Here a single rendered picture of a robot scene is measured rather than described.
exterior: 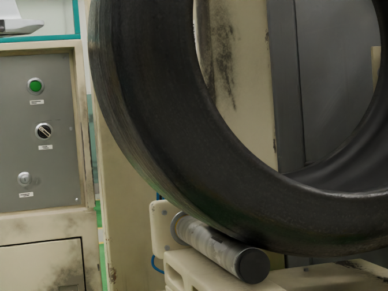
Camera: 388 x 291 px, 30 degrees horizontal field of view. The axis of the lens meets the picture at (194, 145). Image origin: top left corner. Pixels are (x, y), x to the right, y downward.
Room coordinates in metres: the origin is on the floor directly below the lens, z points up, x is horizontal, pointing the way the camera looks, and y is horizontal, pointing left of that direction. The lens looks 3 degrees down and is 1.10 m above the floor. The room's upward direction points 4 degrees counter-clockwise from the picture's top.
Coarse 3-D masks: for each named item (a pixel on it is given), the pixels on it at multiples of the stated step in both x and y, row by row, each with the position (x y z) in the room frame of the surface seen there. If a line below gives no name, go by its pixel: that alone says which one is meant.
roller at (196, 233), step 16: (176, 224) 1.21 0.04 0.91; (192, 224) 1.14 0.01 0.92; (192, 240) 1.10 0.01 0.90; (208, 240) 1.02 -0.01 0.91; (224, 240) 0.97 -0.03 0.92; (208, 256) 1.02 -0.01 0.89; (224, 256) 0.94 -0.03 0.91; (240, 256) 0.89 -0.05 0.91; (256, 256) 0.89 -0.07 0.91; (240, 272) 0.88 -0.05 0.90; (256, 272) 0.89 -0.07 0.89
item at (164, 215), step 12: (156, 204) 1.21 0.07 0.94; (168, 204) 1.22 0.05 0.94; (156, 216) 1.21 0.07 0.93; (168, 216) 1.22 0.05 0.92; (180, 216) 1.22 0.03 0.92; (156, 228) 1.21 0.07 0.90; (168, 228) 1.22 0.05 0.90; (156, 240) 1.21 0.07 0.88; (168, 240) 1.22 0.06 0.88; (180, 240) 1.22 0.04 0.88; (156, 252) 1.21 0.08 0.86
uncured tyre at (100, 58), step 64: (128, 0) 0.84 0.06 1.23; (192, 0) 0.83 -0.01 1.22; (384, 0) 1.21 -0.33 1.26; (128, 64) 0.85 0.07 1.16; (192, 64) 0.83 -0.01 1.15; (384, 64) 1.23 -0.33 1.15; (128, 128) 0.88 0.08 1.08; (192, 128) 0.83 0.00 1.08; (384, 128) 1.20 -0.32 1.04; (192, 192) 0.87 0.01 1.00; (256, 192) 0.85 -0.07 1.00; (320, 192) 0.87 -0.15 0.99; (384, 192) 0.89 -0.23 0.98; (320, 256) 0.93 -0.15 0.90
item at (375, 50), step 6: (372, 48) 1.47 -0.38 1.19; (378, 48) 1.48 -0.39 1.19; (372, 54) 1.47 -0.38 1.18; (378, 54) 1.48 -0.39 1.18; (372, 60) 1.48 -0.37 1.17; (378, 60) 1.48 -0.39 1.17; (372, 66) 1.48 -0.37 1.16; (378, 66) 1.48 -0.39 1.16; (372, 72) 1.48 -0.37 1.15; (378, 72) 1.46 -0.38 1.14; (372, 78) 1.48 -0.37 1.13
